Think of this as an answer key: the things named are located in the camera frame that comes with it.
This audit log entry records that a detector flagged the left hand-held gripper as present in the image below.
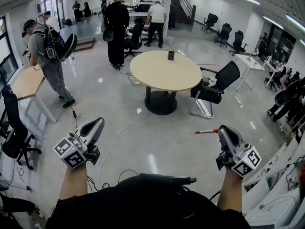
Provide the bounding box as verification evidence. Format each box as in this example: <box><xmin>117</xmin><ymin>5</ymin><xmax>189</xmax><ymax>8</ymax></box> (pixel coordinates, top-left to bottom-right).
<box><xmin>52</xmin><ymin>117</ymin><xmax>105</xmax><ymax>170</ymax></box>

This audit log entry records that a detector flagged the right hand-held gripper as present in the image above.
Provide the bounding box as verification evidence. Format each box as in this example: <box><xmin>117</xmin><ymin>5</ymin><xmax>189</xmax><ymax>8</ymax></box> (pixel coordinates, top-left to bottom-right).
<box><xmin>215</xmin><ymin>125</ymin><xmax>262</xmax><ymax>177</ymax></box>

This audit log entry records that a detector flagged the red and white pen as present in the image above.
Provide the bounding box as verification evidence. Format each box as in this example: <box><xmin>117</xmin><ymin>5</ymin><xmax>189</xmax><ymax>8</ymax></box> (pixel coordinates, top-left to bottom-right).
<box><xmin>194</xmin><ymin>128</ymin><xmax>219</xmax><ymax>135</ymax></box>

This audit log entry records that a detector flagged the person's left forearm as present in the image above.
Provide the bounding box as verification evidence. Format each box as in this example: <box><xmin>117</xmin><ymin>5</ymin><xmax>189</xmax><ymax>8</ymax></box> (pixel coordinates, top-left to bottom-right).
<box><xmin>59</xmin><ymin>162</ymin><xmax>88</xmax><ymax>200</ymax></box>

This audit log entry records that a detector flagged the another person's black shoulder bag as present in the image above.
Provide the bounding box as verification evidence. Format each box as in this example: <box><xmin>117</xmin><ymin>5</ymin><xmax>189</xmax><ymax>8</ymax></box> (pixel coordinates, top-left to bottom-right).
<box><xmin>102</xmin><ymin>27</ymin><xmax>114</xmax><ymax>42</ymax></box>

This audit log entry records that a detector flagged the person's right forearm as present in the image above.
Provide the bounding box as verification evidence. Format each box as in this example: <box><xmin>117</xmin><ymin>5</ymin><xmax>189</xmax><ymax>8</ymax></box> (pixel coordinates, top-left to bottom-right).
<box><xmin>216</xmin><ymin>168</ymin><xmax>244</xmax><ymax>212</ymax></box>

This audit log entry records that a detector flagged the black mesh visitor chair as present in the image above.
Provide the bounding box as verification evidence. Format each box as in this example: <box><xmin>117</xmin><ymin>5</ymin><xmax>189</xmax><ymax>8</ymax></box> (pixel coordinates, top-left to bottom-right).
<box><xmin>190</xmin><ymin>60</ymin><xmax>241</xmax><ymax>119</ymax></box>

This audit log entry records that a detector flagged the black chest-mounted screen device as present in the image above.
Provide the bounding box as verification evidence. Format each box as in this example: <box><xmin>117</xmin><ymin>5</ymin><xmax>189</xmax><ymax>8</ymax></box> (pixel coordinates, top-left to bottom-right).
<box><xmin>139</xmin><ymin>173</ymin><xmax>197</xmax><ymax>185</ymax></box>

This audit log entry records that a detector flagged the white cluttered workbench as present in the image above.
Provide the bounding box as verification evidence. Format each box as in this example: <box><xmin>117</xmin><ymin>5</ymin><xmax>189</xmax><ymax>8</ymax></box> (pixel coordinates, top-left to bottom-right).
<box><xmin>242</xmin><ymin>137</ymin><xmax>305</xmax><ymax>229</ymax></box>

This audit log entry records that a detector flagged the wooden desk with white legs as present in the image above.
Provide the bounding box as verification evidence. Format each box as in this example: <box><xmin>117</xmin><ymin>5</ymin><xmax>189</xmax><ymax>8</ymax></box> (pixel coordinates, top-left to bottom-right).
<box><xmin>10</xmin><ymin>64</ymin><xmax>57</xmax><ymax>124</ymax></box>

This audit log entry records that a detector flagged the black office chair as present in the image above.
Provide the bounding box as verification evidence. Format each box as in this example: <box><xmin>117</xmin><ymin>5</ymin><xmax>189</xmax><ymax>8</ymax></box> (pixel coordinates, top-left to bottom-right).
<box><xmin>202</xmin><ymin>13</ymin><xmax>219</xmax><ymax>34</ymax></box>
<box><xmin>230</xmin><ymin>30</ymin><xmax>248</xmax><ymax>56</ymax></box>
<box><xmin>213</xmin><ymin>23</ymin><xmax>232</xmax><ymax>48</ymax></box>
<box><xmin>123</xmin><ymin>18</ymin><xmax>146</xmax><ymax>58</ymax></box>
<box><xmin>0</xmin><ymin>84</ymin><xmax>42</xmax><ymax>171</ymax></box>

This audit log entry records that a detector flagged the round beige table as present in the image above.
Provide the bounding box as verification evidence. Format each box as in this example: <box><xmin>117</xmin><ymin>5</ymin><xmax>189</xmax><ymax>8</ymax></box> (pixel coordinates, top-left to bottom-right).
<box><xmin>130</xmin><ymin>50</ymin><xmax>203</xmax><ymax>116</ymax></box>

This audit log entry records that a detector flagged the person's black shirt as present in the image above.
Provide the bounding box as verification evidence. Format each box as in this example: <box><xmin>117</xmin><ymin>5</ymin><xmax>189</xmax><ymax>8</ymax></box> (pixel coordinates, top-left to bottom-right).
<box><xmin>45</xmin><ymin>175</ymin><xmax>251</xmax><ymax>229</ymax></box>

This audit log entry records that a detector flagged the white shelf unit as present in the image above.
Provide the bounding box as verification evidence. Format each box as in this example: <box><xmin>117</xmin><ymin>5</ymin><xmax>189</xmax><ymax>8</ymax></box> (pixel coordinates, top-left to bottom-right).
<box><xmin>107</xmin><ymin>0</ymin><xmax>167</xmax><ymax>33</ymax></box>

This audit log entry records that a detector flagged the dark staircase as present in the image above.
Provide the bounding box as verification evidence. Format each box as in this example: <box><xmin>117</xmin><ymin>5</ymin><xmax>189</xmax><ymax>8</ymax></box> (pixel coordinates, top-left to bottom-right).
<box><xmin>170</xmin><ymin>0</ymin><xmax>197</xmax><ymax>25</ymax></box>

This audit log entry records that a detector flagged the black cable with adapter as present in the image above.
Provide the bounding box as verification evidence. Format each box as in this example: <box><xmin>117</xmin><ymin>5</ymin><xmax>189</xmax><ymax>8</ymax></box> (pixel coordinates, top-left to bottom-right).
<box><xmin>70</xmin><ymin>106</ymin><xmax>78</xmax><ymax>128</ymax></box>
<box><xmin>119</xmin><ymin>69</ymin><xmax>141</xmax><ymax>87</ymax></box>

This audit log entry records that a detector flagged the white floor cable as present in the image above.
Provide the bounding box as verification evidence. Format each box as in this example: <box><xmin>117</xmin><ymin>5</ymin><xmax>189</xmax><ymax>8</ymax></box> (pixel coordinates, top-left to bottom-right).
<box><xmin>98</xmin><ymin>93</ymin><xmax>150</xmax><ymax>188</ymax></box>

